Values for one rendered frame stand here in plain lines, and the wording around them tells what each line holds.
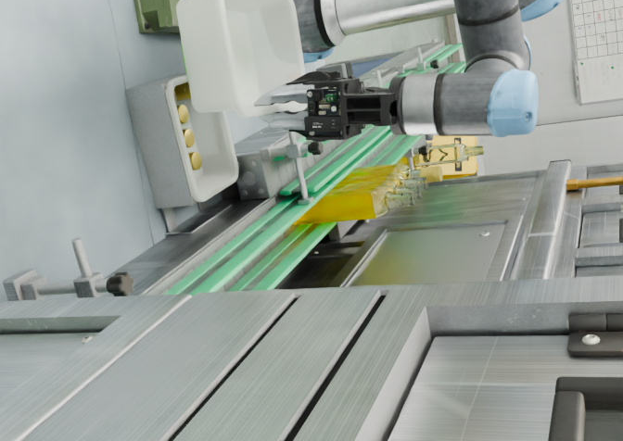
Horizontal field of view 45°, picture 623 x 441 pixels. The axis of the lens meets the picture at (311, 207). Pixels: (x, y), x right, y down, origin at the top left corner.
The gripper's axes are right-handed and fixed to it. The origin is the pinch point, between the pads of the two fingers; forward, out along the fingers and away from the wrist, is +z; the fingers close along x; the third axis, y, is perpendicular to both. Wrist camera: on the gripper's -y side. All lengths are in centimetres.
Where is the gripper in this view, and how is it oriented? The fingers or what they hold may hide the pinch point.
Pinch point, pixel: (266, 107)
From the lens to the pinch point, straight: 102.0
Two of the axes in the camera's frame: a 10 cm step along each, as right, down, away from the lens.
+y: -3.8, 2.2, -9.0
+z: -9.2, -0.3, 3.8
